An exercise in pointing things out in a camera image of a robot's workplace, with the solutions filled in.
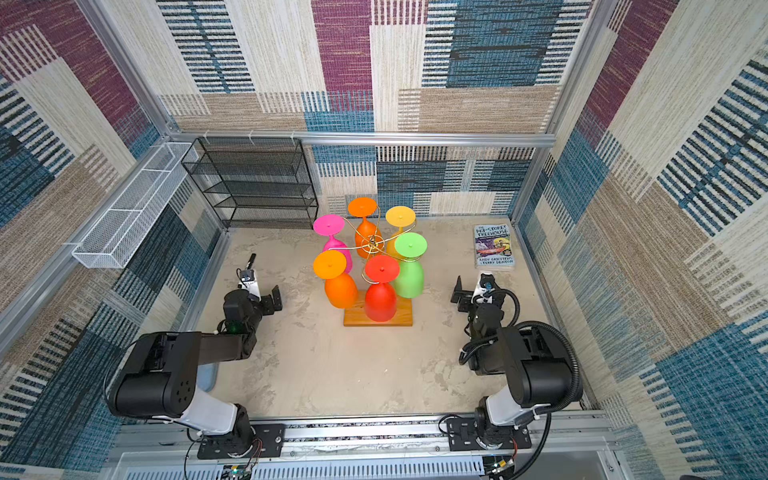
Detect green plastic wine glass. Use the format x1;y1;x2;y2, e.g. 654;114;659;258
392;232;428;299

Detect red plastic wine glass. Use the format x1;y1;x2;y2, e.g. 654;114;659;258
364;255;400;322

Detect yellow plastic wine glass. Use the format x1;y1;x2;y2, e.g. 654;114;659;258
385;206;416;260

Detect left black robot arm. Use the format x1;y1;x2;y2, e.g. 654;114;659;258
105;286;284;460

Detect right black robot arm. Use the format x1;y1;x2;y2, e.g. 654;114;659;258
446;273;583;450

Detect orange front wine glass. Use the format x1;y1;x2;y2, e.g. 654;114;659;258
313;250;359;309

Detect orange wine glass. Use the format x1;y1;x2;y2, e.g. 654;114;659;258
348;197;381;259
313;250;359;309

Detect wooden rack base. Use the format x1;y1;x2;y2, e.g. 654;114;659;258
343;292;413;327

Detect pink plastic wine glass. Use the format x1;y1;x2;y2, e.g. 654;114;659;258
313;214;353;273

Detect orange back wine glass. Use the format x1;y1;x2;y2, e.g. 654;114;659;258
348;197;381;259

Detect paperback book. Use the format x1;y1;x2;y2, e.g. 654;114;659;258
473;224;515;268

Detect blue sponge pad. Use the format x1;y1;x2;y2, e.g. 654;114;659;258
196;363;219;392

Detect white mesh basket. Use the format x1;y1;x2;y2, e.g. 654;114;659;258
72;142;191;269

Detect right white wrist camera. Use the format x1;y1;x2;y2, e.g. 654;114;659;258
472;272;505;306

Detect gold wire glass rack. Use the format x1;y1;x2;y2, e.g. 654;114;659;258
348;210;416;284

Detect black wire shelf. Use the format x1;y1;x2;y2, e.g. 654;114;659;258
181;137;319;229

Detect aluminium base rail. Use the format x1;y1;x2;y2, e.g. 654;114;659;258
99;410;633;479

